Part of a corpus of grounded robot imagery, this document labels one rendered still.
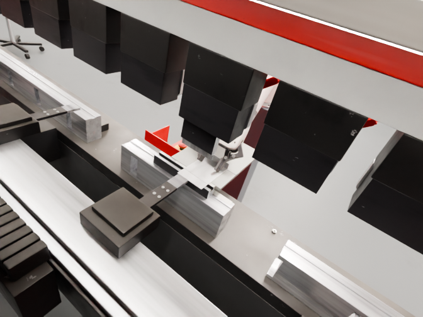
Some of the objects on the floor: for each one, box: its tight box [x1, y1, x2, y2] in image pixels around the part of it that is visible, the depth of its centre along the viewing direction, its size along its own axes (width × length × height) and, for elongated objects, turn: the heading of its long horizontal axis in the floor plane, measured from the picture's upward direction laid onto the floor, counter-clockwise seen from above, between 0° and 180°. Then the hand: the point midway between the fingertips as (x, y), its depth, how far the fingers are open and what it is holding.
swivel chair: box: [0, 11, 45, 59], centre depth 316 cm, size 66×66×104 cm
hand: (210, 160), depth 75 cm, fingers open, 5 cm apart
